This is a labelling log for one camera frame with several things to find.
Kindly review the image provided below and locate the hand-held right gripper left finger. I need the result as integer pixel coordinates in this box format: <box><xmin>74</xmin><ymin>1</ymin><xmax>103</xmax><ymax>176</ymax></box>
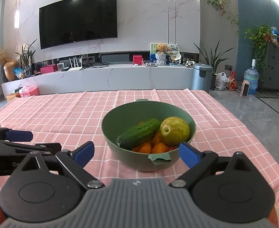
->
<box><xmin>18</xmin><ymin>141</ymin><xmax>104</xmax><ymax>190</ymax></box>

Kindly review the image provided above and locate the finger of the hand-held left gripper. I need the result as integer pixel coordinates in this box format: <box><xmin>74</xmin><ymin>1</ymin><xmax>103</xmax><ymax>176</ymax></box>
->
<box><xmin>0</xmin><ymin>141</ymin><xmax>62</xmax><ymax>158</ymax></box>
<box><xmin>0</xmin><ymin>123</ymin><xmax>33</xmax><ymax>143</ymax></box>

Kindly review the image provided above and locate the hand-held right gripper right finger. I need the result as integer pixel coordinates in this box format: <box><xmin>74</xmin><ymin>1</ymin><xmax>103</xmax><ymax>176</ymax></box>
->
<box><xmin>169</xmin><ymin>142</ymin><xmax>261</xmax><ymax>190</ymax></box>

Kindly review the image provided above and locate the green cucumber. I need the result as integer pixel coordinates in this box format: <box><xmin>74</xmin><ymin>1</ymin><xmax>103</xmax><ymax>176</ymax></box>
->
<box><xmin>116</xmin><ymin>118</ymin><xmax>161</xmax><ymax>150</ymax></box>

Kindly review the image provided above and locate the green bowl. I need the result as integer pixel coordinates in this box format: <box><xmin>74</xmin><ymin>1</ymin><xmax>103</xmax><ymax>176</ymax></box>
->
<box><xmin>101</xmin><ymin>99</ymin><xmax>196</xmax><ymax>173</ymax></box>

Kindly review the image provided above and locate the pink checkered tablecloth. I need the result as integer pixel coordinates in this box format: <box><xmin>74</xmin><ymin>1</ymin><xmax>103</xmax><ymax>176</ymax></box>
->
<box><xmin>0</xmin><ymin>89</ymin><xmax>279</xmax><ymax>210</ymax></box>

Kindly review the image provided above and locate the pink storage box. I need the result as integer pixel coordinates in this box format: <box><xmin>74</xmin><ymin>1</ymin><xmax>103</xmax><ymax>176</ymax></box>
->
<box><xmin>19</xmin><ymin>85</ymin><xmax>39</xmax><ymax>98</ymax></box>

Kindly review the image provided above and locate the brown round vase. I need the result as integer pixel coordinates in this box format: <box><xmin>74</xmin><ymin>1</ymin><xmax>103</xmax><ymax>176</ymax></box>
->
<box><xmin>3</xmin><ymin>60</ymin><xmax>19</xmax><ymax>82</ymax></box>

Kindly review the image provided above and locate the pink flat box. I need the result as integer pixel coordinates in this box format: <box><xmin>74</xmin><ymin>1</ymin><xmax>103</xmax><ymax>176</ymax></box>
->
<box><xmin>40</xmin><ymin>64</ymin><xmax>58</xmax><ymax>74</ymax></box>

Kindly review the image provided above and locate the white marble TV cabinet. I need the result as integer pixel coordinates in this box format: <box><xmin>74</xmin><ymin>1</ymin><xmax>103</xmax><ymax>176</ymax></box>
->
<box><xmin>1</xmin><ymin>64</ymin><xmax>202</xmax><ymax>98</ymax></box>

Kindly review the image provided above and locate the green plant in glass vase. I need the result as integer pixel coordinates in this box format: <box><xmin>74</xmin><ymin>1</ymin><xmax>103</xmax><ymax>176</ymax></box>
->
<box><xmin>15</xmin><ymin>39</ymin><xmax>38</xmax><ymax>78</ymax></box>

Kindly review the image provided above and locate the blue-grey pedal bin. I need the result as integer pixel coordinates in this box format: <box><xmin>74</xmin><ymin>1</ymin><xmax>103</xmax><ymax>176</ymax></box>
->
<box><xmin>192</xmin><ymin>63</ymin><xmax>213</xmax><ymax>94</ymax></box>

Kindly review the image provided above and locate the dried flower bunch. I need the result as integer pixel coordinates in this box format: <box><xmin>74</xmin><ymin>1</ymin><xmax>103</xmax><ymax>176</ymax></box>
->
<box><xmin>0</xmin><ymin>49</ymin><xmax>11</xmax><ymax>65</ymax></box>

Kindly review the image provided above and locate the white plastic bag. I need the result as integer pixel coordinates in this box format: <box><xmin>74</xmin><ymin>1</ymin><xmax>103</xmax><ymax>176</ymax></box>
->
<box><xmin>215</xmin><ymin>72</ymin><xmax>229</xmax><ymax>91</ymax></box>

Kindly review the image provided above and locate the white router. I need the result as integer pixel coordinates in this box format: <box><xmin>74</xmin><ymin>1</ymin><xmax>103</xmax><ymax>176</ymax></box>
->
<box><xmin>65</xmin><ymin>56</ymin><xmax>84</xmax><ymax>72</ymax></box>

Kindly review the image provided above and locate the red gift bag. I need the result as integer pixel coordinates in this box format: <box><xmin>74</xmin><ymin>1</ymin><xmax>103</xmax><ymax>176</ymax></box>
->
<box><xmin>227</xmin><ymin>70</ymin><xmax>238</xmax><ymax>91</ymax></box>

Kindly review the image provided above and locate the small white pink heater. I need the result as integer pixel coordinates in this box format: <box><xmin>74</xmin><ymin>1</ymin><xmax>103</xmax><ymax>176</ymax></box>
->
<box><xmin>239</xmin><ymin>79</ymin><xmax>251</xmax><ymax>98</ymax></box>

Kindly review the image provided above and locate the black and white toy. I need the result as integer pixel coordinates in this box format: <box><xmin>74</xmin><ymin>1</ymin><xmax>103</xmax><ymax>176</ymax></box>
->
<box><xmin>182</xmin><ymin>57</ymin><xmax>194</xmax><ymax>68</ymax></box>

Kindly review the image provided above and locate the large water jug with pump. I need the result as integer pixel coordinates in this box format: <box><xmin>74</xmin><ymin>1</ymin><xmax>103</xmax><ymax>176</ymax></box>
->
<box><xmin>243</xmin><ymin>59</ymin><xmax>260</xmax><ymax>95</ymax></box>

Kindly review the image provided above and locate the long-leaf potted plant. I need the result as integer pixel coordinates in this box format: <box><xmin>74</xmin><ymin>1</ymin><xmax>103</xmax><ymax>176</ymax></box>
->
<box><xmin>193</xmin><ymin>40</ymin><xmax>235</xmax><ymax>91</ymax></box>

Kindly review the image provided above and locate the teddy bear bouquet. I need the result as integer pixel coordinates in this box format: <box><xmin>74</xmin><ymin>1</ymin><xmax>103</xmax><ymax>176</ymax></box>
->
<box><xmin>155</xmin><ymin>43</ymin><xmax>168</xmax><ymax>66</ymax></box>

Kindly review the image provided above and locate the picture card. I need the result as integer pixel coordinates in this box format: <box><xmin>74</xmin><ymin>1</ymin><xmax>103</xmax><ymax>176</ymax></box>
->
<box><xmin>150</xmin><ymin>43</ymin><xmax>159</xmax><ymax>63</ymax></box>

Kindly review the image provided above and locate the dark grey cabinet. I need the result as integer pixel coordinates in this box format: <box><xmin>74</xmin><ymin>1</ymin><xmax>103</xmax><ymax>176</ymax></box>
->
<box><xmin>260</xmin><ymin>41</ymin><xmax>279</xmax><ymax>93</ymax></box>

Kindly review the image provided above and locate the black flat-screen television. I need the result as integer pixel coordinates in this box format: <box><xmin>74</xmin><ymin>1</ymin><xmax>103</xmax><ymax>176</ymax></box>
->
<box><xmin>39</xmin><ymin>0</ymin><xmax>118</xmax><ymax>50</ymax></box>

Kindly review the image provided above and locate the leafy green pothos plant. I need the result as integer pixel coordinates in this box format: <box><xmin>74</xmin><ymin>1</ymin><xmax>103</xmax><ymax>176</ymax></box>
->
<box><xmin>242</xmin><ymin>24</ymin><xmax>273</xmax><ymax>72</ymax></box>

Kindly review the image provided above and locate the hanging vine plant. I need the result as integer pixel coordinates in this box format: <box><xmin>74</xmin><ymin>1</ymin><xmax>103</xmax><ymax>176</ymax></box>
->
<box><xmin>204</xmin><ymin>0</ymin><xmax>240</xmax><ymax>34</ymax></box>

